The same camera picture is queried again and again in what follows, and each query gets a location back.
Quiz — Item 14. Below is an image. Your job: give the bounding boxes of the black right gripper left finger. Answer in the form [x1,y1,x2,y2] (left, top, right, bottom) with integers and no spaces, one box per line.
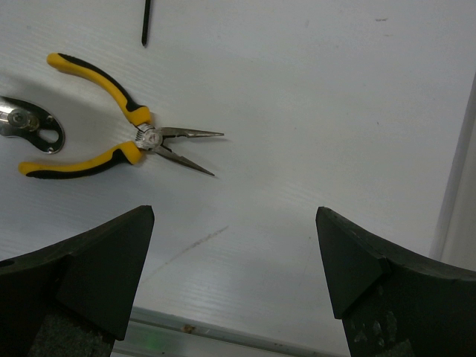
[1,205,155,356]

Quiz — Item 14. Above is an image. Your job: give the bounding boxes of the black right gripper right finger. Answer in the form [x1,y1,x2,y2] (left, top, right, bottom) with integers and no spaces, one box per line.
[316,207,475,356]

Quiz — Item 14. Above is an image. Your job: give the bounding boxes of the silver utility knife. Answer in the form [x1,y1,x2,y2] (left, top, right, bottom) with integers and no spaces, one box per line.
[1,96,65,154]

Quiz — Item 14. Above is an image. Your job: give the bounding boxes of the yellow black needle-nose pliers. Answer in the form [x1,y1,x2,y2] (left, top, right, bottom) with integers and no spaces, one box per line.
[17,52,225,181]

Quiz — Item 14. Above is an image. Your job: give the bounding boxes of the aluminium table frame rail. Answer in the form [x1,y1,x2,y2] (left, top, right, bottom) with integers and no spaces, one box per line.
[112,306,331,356]

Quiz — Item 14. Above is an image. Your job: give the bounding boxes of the red handled screwdriver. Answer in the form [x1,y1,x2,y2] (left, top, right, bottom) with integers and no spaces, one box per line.
[141,0,152,47]

